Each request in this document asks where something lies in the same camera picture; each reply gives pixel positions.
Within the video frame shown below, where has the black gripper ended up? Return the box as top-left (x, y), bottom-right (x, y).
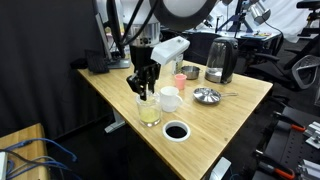
top-left (126, 43), bottom-right (162, 102)

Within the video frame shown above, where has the glass jar with yellow contents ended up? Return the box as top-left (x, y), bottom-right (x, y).
top-left (134, 93), bottom-right (163, 128)

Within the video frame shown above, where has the white ceramic mug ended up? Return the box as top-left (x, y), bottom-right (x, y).
top-left (159, 85), bottom-right (184, 113)

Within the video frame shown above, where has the small pink cup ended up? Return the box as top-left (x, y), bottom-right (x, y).
top-left (173, 73), bottom-right (188, 91)

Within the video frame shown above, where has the small metal bowl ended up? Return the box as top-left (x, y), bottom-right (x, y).
top-left (180, 65), bottom-right (202, 81)

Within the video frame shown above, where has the white table leg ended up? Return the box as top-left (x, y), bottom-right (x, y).
top-left (104, 108), bottom-right (127, 134)

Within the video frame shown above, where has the black keyboard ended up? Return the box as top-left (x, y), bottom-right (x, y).
top-left (84, 49), bottom-right (110, 75)

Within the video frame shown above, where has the black computer monitor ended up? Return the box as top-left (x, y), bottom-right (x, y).
top-left (91, 0), bottom-right (132, 70)

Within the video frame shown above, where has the black computer mouse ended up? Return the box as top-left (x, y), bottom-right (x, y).
top-left (69, 57), bottom-right (89, 70)

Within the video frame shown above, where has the black curtain partition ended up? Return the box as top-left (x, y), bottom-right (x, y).
top-left (0, 0), bottom-right (111, 138)

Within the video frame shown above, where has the dark cluttered background table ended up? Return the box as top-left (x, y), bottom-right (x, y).
top-left (186, 28), bottom-right (284, 73)

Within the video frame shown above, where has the blue tripod stand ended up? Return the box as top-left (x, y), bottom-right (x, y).
top-left (216, 0), bottom-right (254, 34)

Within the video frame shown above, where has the silver lamp head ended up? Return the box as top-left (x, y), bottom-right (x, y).
top-left (248, 1), bottom-right (272, 26)

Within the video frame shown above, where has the grey mesh office chair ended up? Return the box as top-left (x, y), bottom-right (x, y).
top-left (248, 53), bottom-right (320, 91)

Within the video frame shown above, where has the black perforated board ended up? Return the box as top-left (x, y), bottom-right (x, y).
top-left (251, 106), bottom-right (320, 180)

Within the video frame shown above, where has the white power strip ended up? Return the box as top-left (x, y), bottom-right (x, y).
top-left (0, 151), bottom-right (8, 180)

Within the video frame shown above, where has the black swivel chair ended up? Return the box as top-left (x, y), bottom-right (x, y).
top-left (283, 0), bottom-right (320, 68)

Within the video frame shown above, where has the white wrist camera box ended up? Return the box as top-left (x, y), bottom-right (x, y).
top-left (150, 35), bottom-right (191, 66)

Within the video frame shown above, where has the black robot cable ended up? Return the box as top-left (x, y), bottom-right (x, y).
top-left (118, 0), bottom-right (161, 48)

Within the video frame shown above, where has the small metal pan with handle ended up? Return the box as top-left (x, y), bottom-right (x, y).
top-left (192, 87), bottom-right (240, 106)

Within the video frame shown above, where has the glass electric kettle black handle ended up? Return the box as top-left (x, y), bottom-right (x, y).
top-left (204, 36), bottom-right (240, 85)

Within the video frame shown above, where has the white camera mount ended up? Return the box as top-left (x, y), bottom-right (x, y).
top-left (208, 156), bottom-right (233, 180)

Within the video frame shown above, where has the blue cable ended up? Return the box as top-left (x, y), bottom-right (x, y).
top-left (3, 137), bottom-right (78, 163)
top-left (0, 149), bottom-right (64, 180)
top-left (4, 159), bottom-right (83, 180)

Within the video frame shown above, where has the orange handled black clamp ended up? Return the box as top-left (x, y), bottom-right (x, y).
top-left (254, 149), bottom-right (297, 180)
top-left (272, 111), bottom-right (307, 133)

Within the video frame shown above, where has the aluminium bracket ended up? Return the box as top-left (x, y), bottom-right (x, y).
top-left (296, 159), bottom-right (320, 180)
top-left (304, 121), bottom-right (320, 149)

